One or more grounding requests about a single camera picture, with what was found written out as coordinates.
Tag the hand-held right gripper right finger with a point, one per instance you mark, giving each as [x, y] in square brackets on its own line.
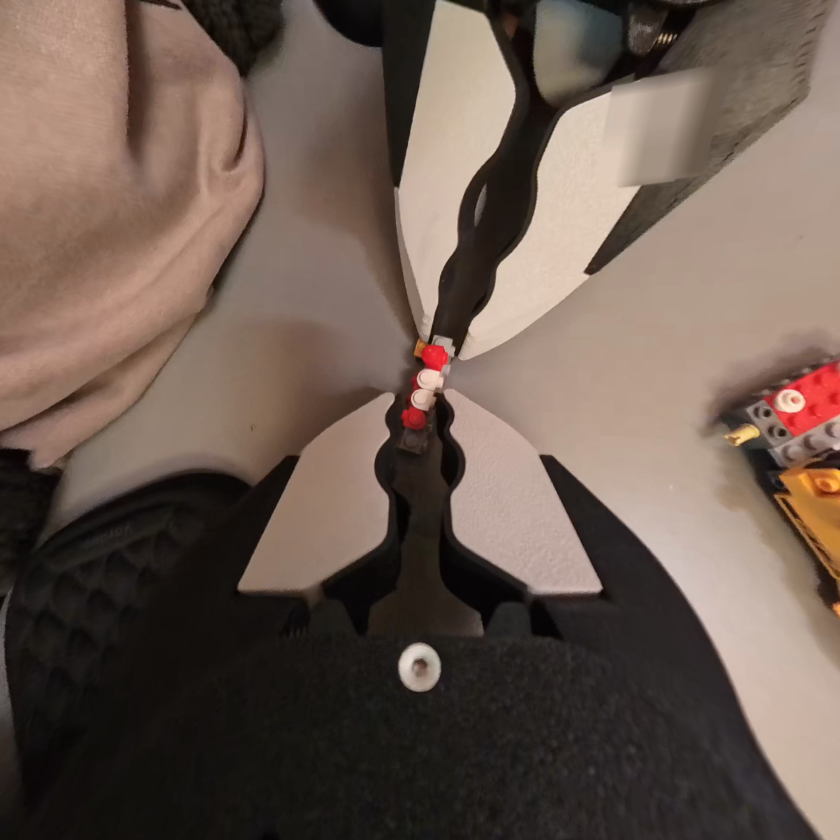
[518, 518]

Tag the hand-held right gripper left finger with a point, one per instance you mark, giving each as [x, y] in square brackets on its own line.
[315, 512]

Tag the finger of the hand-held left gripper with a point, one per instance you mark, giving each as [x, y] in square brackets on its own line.
[558, 262]
[446, 131]

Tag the small grey lego strip assembly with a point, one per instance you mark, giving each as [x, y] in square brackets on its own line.
[426, 380]

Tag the yellow and black lego car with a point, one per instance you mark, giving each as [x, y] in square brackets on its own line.
[807, 400]

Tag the person's pinkish beige garment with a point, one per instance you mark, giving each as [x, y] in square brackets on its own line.
[98, 197]

